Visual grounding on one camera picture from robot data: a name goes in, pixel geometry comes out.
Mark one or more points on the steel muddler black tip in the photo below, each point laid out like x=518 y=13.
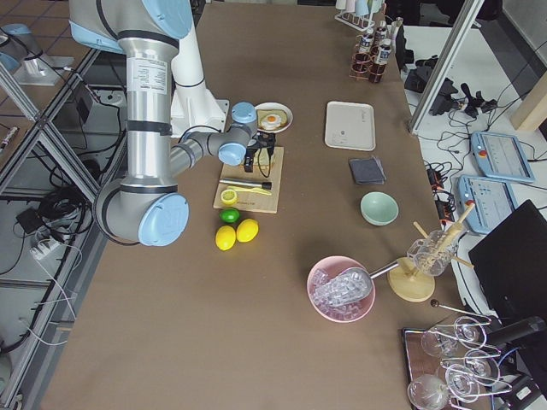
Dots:
x=266 y=185

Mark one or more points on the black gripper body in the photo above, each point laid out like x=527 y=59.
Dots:
x=249 y=155

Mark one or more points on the fried egg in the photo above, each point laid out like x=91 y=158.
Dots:
x=271 y=121

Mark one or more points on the cream rabbit tray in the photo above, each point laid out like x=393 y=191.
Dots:
x=350 y=125

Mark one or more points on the pink bowl with ice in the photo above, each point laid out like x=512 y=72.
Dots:
x=321 y=273

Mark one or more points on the yellow lemon near lime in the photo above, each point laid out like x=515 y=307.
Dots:
x=247 y=230

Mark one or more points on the tray of wine glasses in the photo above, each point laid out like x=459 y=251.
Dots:
x=451 y=365

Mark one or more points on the black laptop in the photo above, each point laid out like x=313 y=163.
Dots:
x=510 y=263

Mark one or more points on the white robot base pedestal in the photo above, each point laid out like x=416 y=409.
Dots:
x=193 y=107

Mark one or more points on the mint green bowl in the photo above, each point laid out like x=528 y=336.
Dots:
x=378 y=208

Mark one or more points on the blue teach pendant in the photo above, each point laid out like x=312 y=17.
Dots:
x=501 y=156
x=493 y=198

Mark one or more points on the blue teach pendant near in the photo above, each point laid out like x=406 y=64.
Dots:
x=493 y=198

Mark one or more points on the metal ice scoop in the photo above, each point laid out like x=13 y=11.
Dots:
x=352 y=285

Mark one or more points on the white cup rack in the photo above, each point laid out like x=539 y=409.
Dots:
x=358 y=14

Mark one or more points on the wooden cutting board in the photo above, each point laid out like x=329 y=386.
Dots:
x=248 y=201

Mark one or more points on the grey folded cloth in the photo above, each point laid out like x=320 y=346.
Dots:
x=367 y=171

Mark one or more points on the white round plate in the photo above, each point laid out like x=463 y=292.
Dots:
x=276 y=105

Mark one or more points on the wooden mug tree stand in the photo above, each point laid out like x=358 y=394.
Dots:
x=411 y=284

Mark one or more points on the tea bottle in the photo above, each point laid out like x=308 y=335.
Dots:
x=380 y=61
x=380 y=33
x=363 y=57

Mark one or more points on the copper wire bottle rack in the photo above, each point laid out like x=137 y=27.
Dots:
x=364 y=76

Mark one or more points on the glass mug on stand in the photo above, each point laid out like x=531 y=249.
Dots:
x=431 y=255

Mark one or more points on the half lemon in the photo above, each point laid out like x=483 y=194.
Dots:
x=229 y=196

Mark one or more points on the green lime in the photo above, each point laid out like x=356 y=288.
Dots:
x=229 y=215

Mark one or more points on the yellow lemon far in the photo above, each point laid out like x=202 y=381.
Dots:
x=225 y=237

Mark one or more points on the blue teach pendant far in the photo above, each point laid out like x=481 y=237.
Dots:
x=501 y=156

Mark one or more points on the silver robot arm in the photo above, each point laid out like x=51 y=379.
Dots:
x=145 y=206
x=23 y=57

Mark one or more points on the aluminium frame post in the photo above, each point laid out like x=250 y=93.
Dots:
x=458 y=33

